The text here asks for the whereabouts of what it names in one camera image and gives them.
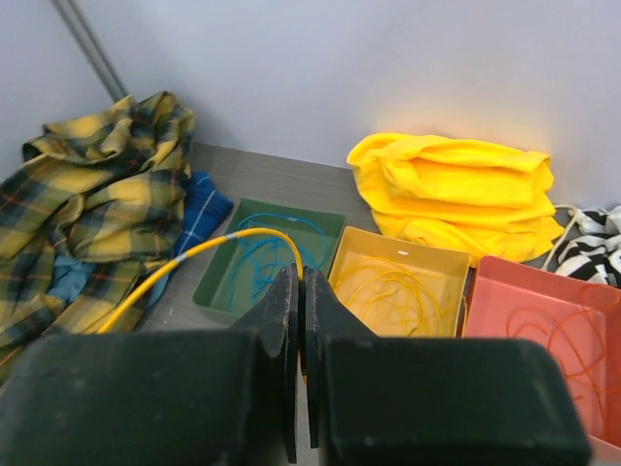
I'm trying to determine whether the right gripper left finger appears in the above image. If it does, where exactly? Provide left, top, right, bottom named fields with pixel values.
left=1, top=267, right=299, bottom=465

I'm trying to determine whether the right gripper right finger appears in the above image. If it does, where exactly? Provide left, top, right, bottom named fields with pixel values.
left=300, top=269, right=593, bottom=465

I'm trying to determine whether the yellow grey banded cable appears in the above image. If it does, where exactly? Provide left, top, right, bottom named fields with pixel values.
left=94, top=226, right=305, bottom=335

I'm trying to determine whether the yellow plastic bin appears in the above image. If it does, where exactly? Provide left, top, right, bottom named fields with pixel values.
left=329, top=226, right=470, bottom=338

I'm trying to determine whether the green plastic bin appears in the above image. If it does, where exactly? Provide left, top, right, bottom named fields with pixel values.
left=193, top=198, right=345, bottom=326

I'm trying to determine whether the blue checked cloth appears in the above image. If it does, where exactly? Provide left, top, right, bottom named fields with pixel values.
left=173, top=171, right=234, bottom=255

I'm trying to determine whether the red plastic bin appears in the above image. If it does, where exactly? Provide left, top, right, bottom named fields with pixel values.
left=462, top=256, right=620, bottom=461

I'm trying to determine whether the yellow cloth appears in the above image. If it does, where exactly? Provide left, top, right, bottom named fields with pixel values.
left=346, top=133, right=563, bottom=266

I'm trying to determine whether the yellow plaid shirt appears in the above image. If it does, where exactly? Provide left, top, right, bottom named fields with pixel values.
left=1, top=92, right=196, bottom=375

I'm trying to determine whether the black white striped cloth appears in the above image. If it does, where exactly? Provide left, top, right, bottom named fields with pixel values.
left=540, top=204, right=620, bottom=288

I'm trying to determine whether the blue cable in bin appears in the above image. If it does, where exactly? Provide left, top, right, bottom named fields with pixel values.
left=225, top=212, right=328, bottom=301

